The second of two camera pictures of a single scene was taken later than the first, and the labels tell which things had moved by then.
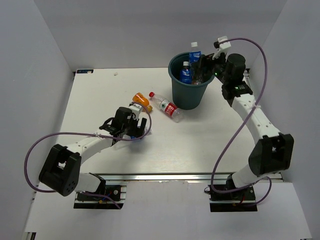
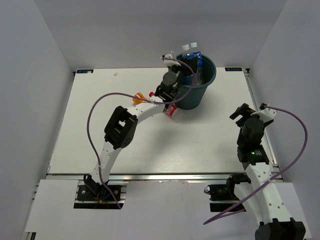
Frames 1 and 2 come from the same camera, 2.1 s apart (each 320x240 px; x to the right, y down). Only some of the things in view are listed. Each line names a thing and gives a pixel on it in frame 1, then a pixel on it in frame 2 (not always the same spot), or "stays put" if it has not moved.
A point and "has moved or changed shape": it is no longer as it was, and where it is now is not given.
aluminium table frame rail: x=160 y=177 stays put
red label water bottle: x=168 y=107 stays put
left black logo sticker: x=84 y=71 stays put
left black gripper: x=137 y=132 to x=186 y=69
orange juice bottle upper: x=138 y=97 stays put
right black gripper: x=206 y=61 to x=243 y=110
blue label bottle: x=127 y=136 has moved or changed shape
